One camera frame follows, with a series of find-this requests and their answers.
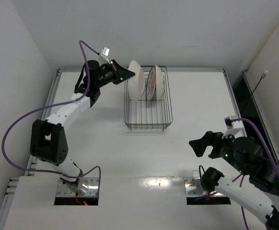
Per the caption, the brown lattice pattern plate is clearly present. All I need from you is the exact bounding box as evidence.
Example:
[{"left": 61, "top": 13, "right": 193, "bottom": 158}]
[{"left": 127, "top": 60, "right": 145, "bottom": 101}]

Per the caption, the sunburst pattern plate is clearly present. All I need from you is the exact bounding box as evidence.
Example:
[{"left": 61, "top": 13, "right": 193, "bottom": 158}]
[{"left": 146, "top": 66, "right": 156, "bottom": 101}]

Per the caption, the brown floral pattern plate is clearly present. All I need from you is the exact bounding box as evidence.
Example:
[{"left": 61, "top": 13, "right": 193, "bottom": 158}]
[{"left": 155, "top": 65, "right": 164, "bottom": 100}]

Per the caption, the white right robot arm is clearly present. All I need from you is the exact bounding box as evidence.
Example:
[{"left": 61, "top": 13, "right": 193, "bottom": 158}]
[{"left": 189, "top": 131, "right": 279, "bottom": 230}]

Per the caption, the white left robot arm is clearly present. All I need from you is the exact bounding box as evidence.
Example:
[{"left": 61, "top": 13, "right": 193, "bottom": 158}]
[{"left": 30, "top": 60, "right": 135, "bottom": 194}]

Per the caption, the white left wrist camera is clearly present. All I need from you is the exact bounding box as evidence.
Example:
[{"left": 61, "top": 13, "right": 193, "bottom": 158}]
[{"left": 98, "top": 47, "right": 110, "bottom": 65}]

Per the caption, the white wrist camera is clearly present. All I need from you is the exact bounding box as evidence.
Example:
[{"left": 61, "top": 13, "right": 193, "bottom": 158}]
[
  {"left": 222, "top": 115, "right": 244, "bottom": 139},
  {"left": 98, "top": 47, "right": 110, "bottom": 65}
]

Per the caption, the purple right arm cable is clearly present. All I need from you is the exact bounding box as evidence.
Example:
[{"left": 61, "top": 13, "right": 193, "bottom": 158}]
[{"left": 196, "top": 117, "right": 279, "bottom": 230}]

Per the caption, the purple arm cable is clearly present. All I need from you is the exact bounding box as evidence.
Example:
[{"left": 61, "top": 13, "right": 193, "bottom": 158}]
[
  {"left": 196, "top": 117, "right": 279, "bottom": 230},
  {"left": 1, "top": 40, "right": 101, "bottom": 190}
]

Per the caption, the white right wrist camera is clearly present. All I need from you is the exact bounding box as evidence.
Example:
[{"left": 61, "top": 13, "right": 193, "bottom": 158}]
[{"left": 222, "top": 115, "right": 244, "bottom": 139}]

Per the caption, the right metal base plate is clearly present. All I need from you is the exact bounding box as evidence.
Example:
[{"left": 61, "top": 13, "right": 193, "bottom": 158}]
[{"left": 184, "top": 177, "right": 225, "bottom": 198}]

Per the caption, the metal base plate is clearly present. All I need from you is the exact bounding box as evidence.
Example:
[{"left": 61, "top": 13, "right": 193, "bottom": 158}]
[
  {"left": 184, "top": 177, "right": 225, "bottom": 198},
  {"left": 56, "top": 177, "right": 99, "bottom": 198}
]

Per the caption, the black wire dish rack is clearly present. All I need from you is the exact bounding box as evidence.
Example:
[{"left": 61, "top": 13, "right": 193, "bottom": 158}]
[{"left": 123, "top": 66, "right": 173, "bottom": 132}]

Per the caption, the aluminium table frame rail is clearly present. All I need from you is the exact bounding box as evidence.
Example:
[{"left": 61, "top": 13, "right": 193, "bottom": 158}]
[{"left": 58, "top": 66, "right": 225, "bottom": 73}]

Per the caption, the black cable with white plug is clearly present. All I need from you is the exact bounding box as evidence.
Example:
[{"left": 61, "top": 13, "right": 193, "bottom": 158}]
[{"left": 239, "top": 69, "right": 269, "bottom": 113}]

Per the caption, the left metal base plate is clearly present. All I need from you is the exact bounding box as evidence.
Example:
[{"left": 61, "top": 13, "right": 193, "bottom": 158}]
[{"left": 56, "top": 177, "right": 99, "bottom": 198}]

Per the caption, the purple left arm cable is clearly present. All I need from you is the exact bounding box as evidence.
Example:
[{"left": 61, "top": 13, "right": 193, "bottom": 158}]
[{"left": 1, "top": 40, "right": 101, "bottom": 190}]

